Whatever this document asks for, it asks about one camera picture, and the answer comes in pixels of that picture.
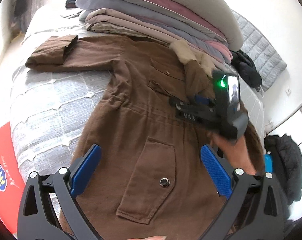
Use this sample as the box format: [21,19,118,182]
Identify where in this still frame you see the person's left hand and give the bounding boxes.
[141,236,167,240]

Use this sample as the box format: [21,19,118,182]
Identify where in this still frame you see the hanging dark clothes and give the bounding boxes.
[12,0,44,33]

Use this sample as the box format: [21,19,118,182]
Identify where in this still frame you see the person's right hand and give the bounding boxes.
[210,133,256,175]

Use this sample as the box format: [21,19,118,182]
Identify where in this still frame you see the beige folded blanket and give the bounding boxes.
[85,8,232,63]

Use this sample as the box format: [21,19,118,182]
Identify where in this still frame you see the dark clothing at bed end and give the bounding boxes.
[65,0,77,9]

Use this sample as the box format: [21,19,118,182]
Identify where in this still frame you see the brown coat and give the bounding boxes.
[25,34,266,240]

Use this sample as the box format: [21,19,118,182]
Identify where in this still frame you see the black jacket on bed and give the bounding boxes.
[231,50,262,88]

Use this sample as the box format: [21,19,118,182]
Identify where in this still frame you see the wall socket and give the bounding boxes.
[286,88,291,96]

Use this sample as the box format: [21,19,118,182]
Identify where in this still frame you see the blue-grey folded blanket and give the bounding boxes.
[75,0,232,61]

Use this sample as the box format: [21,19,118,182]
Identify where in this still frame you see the black jacket at bedside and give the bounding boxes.
[264,134,302,205]

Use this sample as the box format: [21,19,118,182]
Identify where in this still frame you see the grey padded headboard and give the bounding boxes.
[233,11,287,92]

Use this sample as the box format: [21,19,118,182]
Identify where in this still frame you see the grey quilted bed mattress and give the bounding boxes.
[10,5,265,182]

